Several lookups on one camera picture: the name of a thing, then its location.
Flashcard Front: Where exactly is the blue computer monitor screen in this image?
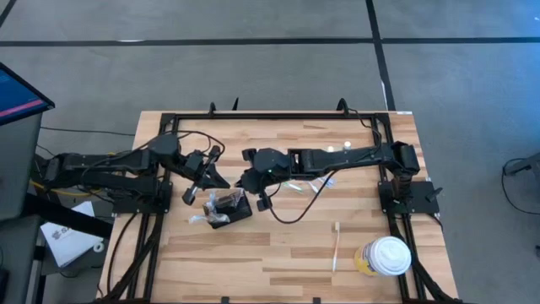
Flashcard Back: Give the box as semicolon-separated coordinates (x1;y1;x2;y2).
0;62;56;127

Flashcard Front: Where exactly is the black floor cable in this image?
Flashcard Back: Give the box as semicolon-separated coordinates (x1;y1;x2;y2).
40;125;136;138
500;158;540;216

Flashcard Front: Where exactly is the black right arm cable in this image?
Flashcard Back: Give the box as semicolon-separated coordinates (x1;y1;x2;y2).
348;107;383;147

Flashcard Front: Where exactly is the unwrapped orange white toothbrush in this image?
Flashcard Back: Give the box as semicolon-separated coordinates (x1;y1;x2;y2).
331;222;341;274

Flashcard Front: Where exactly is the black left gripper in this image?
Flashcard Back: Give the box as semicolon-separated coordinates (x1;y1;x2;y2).
181;145;232;207

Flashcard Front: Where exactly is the white paper booklet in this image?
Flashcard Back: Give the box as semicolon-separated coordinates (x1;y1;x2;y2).
40;201;105;269

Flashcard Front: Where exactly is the yellow Lysol wipes canister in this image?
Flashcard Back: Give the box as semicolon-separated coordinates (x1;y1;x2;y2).
354;236;413;278

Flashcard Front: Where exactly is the black wire toothbrush caddy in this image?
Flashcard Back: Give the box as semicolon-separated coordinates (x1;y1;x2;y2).
202;188;254;231

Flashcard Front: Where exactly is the yellow cable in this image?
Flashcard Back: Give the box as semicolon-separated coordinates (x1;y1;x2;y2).
31;179;106;198

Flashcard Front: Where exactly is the black stand beam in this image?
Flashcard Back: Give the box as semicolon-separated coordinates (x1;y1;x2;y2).
23;193;113;240

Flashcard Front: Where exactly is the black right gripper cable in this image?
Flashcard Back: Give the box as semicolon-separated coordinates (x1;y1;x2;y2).
267;168;338;225

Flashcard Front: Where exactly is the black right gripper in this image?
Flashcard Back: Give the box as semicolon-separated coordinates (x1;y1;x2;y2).
235;147;292;212

